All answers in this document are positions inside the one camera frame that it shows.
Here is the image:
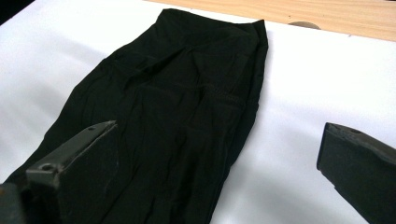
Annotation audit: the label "white foam board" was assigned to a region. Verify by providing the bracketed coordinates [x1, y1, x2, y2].
[0, 0, 396, 224]

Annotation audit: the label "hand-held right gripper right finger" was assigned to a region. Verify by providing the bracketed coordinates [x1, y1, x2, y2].
[316, 121, 396, 224]

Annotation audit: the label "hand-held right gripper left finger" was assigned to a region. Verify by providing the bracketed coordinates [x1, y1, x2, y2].
[25, 119, 120, 224]

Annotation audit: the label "black pants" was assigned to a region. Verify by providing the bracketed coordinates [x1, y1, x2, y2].
[4, 7, 269, 224]

